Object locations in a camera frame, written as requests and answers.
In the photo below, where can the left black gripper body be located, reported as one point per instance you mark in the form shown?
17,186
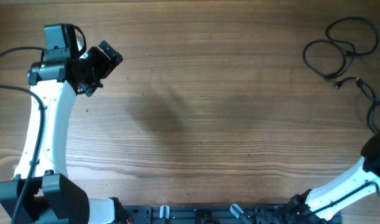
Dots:
97,66

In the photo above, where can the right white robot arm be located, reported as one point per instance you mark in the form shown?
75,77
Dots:
321,204

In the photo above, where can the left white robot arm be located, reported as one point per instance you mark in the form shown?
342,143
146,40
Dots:
40,190

